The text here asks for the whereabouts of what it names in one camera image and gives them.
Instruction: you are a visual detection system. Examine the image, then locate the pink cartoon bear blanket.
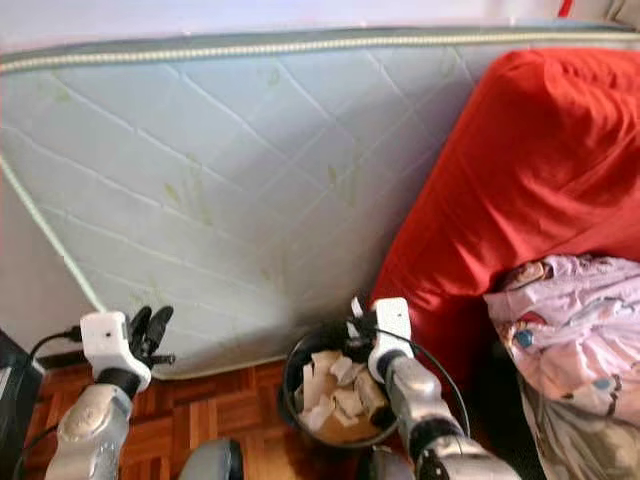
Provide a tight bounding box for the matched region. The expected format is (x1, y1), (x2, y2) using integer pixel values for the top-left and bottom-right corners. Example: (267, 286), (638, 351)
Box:
(485, 254), (640, 427)

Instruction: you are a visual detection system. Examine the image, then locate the black waste bin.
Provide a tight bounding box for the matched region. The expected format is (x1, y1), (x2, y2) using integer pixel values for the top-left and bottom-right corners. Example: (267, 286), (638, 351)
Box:
(280, 324), (407, 448)

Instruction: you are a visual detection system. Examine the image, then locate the silver left robot leg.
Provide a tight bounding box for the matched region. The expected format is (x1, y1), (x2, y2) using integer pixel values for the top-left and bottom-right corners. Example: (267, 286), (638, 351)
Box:
(177, 438), (247, 480)

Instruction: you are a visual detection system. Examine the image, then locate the black furniture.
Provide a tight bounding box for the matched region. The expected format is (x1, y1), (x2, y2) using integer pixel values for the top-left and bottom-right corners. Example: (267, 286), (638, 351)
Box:
(0, 330), (42, 480)

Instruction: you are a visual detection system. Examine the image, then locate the large red cushion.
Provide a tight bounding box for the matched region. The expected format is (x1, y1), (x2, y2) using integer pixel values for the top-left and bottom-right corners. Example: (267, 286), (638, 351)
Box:
(370, 48), (640, 393)

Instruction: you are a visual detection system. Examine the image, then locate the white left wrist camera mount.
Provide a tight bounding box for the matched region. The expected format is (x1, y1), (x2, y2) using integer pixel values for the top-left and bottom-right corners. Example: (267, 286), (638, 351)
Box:
(80, 312), (151, 392)

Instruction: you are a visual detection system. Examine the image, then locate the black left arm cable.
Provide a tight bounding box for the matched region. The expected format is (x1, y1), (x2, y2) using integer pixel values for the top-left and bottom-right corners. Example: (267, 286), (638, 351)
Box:
(24, 328), (84, 473)

